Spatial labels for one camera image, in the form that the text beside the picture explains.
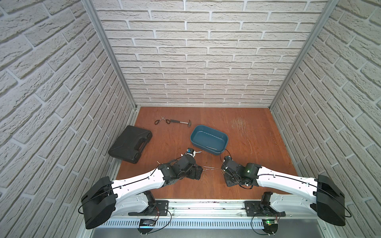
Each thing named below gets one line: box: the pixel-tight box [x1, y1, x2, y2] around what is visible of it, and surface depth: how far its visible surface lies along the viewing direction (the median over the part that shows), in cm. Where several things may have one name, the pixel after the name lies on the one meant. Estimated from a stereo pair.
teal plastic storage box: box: [190, 124, 229, 156], surface depth 101 cm
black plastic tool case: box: [108, 125, 153, 164], surface depth 94 cm
